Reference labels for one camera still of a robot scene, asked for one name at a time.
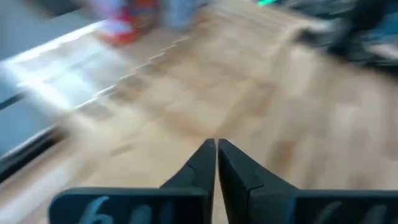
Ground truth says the wooden slatted shelf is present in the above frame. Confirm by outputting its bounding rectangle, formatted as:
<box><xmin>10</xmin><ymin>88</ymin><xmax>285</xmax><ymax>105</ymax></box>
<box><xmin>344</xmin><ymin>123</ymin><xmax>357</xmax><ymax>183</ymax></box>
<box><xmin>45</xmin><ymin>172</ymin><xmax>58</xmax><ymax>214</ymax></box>
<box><xmin>62</xmin><ymin>0</ymin><xmax>312</xmax><ymax>147</ymax></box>

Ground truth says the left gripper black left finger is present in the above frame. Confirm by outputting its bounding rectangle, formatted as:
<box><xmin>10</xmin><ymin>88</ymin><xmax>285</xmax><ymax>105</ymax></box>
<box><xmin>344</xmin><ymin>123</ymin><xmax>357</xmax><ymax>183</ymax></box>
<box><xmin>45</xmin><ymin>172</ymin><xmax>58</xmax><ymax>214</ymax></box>
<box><xmin>49</xmin><ymin>139</ymin><xmax>216</xmax><ymax>224</ymax></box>

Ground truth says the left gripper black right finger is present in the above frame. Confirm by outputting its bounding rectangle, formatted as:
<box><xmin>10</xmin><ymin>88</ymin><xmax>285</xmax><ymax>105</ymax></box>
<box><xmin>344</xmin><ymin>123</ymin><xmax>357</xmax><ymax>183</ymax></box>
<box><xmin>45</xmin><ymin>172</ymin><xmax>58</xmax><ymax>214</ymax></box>
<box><xmin>218</xmin><ymin>138</ymin><xmax>398</xmax><ymax>224</ymax></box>

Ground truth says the red Froot Loops cereal box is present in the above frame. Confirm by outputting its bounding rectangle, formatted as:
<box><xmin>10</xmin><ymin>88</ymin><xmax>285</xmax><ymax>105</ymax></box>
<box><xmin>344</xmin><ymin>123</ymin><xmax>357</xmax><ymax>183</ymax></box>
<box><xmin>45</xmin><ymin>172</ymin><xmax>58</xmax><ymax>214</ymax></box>
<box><xmin>90</xmin><ymin>0</ymin><xmax>161</xmax><ymax>46</ymax></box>

